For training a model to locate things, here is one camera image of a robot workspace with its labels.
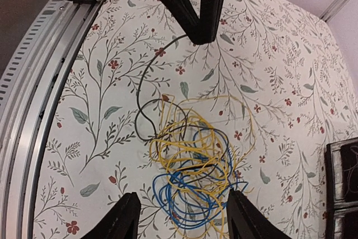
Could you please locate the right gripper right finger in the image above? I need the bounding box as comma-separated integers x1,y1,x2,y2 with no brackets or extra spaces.
228,189,290,239

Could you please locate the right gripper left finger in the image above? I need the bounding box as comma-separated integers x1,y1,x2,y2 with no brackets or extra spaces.
89,192,141,239

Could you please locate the blue cable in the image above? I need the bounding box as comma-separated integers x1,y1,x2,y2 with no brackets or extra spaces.
152,128,249,228

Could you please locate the yellow cable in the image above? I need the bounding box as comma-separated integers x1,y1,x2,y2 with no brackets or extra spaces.
149,93,257,239

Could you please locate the black cable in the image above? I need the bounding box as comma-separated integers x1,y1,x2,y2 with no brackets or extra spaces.
134,34,233,184

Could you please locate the black bin middle compartment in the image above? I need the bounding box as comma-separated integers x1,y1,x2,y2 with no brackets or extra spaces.
325,207,357,239

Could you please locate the black bin compartment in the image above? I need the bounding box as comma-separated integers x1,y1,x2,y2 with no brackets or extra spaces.
324,138,357,210
325,207,357,239

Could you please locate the floral patterned table cloth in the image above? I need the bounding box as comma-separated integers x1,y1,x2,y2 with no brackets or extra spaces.
32,0,358,239

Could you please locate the black bin left compartment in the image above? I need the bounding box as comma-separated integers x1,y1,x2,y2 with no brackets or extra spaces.
324,138,357,210

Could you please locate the right aluminium frame post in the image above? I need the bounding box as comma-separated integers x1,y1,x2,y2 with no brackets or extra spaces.
319,0,350,23

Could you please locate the aluminium front rail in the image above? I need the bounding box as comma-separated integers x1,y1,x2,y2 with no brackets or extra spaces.
0,0,125,239

